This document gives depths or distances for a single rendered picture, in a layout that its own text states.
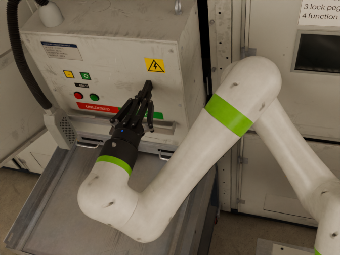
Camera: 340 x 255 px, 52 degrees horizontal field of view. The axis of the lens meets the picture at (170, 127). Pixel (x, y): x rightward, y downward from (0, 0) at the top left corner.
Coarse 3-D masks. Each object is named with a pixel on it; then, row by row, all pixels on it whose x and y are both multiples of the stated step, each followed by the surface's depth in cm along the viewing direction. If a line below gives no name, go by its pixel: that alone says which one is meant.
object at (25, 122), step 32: (0, 0) 114; (32, 0) 119; (0, 32) 119; (0, 64) 122; (32, 64) 134; (0, 96) 130; (32, 96) 141; (0, 128) 136; (32, 128) 148; (0, 160) 143
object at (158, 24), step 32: (64, 0) 111; (96, 0) 108; (128, 0) 105; (160, 0) 103; (192, 0) 101; (32, 32) 101; (64, 32) 98; (96, 32) 97; (128, 32) 95; (160, 32) 93; (192, 32) 103; (192, 64) 109; (192, 96) 115
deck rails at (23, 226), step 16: (64, 160) 139; (48, 176) 132; (32, 192) 124; (48, 192) 130; (192, 192) 119; (32, 208) 125; (16, 224) 118; (32, 224) 123; (176, 224) 116; (16, 240) 119; (176, 240) 112
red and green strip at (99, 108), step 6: (78, 102) 122; (84, 108) 124; (90, 108) 123; (96, 108) 122; (102, 108) 121; (108, 108) 120; (114, 108) 119; (120, 108) 118; (156, 114) 115; (162, 114) 114
